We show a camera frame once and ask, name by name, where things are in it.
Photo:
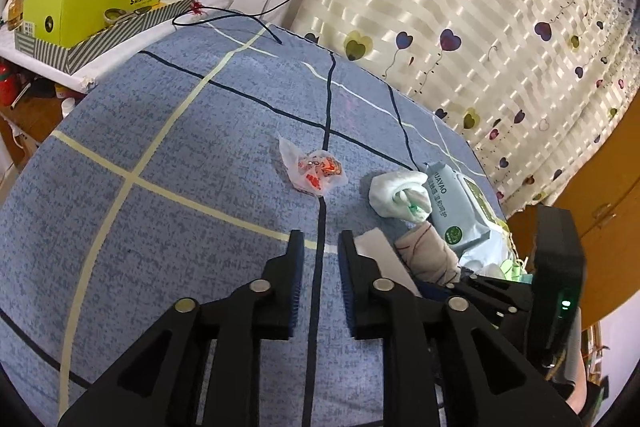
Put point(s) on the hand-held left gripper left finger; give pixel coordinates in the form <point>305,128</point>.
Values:
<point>295,277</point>

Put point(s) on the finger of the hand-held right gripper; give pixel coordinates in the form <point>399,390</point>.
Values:
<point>485,302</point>
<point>492,284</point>

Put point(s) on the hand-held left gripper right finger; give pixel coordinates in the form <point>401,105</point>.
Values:
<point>346,277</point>

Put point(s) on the beige cloth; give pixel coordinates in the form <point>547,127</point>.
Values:
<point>430,254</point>

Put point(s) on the clear bag of orange candy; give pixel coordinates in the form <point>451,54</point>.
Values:
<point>315,169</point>

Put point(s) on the person's right forearm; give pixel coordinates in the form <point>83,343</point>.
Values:
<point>582,387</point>

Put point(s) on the light green cloth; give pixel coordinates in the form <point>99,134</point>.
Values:
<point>510,269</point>

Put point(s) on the white folded cloth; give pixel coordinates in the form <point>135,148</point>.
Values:
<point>375,247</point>

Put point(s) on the wooden wardrobe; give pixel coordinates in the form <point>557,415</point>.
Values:
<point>600,252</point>

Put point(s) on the wet wipes pack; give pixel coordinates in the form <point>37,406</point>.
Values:
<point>455,217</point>

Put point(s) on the white rolled sock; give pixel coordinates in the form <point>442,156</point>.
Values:
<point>392,192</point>

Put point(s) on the blue plaid bed sheet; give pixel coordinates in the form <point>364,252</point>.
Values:
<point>175,207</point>

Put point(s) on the cream curtain with heart print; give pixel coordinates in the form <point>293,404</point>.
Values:
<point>475,7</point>

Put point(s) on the red tassel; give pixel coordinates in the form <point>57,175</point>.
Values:
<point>198,7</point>

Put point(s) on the black white striped box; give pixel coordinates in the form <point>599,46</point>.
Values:
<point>100,47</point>

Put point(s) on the yellow green cardboard box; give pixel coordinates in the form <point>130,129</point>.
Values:
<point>75,12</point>

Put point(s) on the red bottle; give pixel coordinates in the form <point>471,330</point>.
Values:
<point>7,84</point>

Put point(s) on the amber bottle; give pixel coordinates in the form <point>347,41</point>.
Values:
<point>15,7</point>

